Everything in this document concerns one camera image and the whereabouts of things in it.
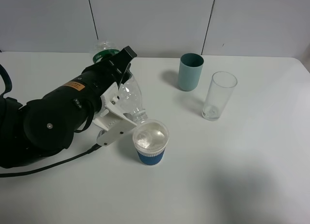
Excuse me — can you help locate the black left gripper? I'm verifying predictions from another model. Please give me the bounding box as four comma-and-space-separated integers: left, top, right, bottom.
42, 46, 137, 113

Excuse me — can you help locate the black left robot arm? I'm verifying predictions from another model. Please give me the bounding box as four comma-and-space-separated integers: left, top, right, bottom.
0, 46, 136, 168

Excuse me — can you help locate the tall clear glass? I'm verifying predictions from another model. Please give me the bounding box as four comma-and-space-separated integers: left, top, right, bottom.
202, 71, 238, 121

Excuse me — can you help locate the teal plastic cup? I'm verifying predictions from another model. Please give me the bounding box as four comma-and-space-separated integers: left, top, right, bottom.
178, 53, 204, 91

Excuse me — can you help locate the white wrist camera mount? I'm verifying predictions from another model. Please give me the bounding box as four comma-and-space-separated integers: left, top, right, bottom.
93, 82, 137, 146

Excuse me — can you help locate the white cup blue sleeve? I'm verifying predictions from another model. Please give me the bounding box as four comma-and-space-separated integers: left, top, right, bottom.
132, 119, 169, 165

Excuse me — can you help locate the black camera cable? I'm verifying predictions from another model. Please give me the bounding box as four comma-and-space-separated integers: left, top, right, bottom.
0, 63, 101, 178

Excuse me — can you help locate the clear green-label water bottle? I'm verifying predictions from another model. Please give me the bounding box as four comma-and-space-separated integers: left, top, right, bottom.
91, 41, 148, 124

